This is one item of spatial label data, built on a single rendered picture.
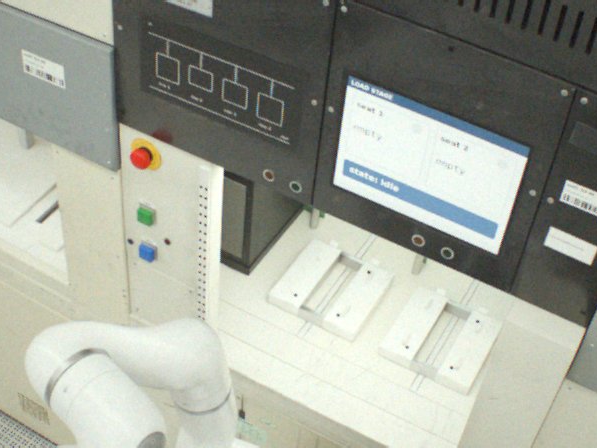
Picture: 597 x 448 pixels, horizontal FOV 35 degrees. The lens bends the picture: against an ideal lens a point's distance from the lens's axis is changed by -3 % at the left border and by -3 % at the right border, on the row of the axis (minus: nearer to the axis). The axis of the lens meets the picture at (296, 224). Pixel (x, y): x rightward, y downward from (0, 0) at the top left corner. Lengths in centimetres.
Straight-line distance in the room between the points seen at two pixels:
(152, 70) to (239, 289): 71
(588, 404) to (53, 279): 122
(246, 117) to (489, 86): 43
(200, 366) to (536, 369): 55
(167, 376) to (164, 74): 56
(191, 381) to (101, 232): 75
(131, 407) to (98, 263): 92
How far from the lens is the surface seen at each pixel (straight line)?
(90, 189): 192
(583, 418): 167
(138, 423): 116
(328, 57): 141
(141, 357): 126
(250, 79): 151
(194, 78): 157
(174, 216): 181
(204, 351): 128
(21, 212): 238
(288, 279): 216
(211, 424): 142
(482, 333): 213
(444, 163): 141
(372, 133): 144
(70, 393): 120
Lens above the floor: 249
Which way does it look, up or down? 44 degrees down
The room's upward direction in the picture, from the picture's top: 6 degrees clockwise
